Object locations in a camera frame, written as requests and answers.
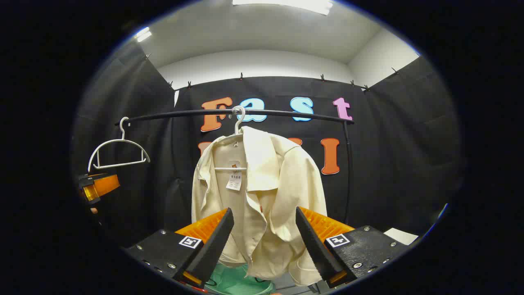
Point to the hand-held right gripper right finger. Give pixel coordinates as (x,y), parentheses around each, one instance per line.
(315,246)

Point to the large ceiling light panel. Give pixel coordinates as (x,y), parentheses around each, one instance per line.
(282,5)

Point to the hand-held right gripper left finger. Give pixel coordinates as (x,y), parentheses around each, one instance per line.
(215,246)

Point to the black clothes rack rail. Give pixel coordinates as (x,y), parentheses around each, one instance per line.
(184,113)

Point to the cream collared shirt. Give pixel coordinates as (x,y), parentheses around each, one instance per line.
(282,184)

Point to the small ceiling light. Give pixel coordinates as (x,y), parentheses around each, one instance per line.
(143,35)

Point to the black backdrop cloth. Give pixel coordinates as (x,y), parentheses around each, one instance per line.
(389,143)

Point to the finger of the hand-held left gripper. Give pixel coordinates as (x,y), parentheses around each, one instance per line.
(104,184)

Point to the white hanger with crossbar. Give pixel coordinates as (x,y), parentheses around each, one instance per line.
(122,133)
(239,119)

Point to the green laundry hamper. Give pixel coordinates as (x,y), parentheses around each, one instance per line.
(237,282)

